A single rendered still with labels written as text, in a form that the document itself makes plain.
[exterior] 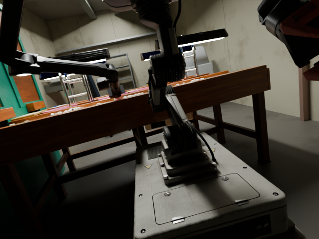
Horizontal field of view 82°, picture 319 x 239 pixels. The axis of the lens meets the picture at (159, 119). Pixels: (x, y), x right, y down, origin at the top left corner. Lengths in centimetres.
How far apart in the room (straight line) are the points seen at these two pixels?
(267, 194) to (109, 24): 748
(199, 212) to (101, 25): 749
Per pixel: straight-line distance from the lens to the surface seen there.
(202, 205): 58
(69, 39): 792
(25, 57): 99
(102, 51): 141
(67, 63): 100
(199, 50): 417
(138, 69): 742
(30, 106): 198
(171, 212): 58
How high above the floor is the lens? 85
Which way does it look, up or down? 13 degrees down
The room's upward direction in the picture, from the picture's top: 12 degrees counter-clockwise
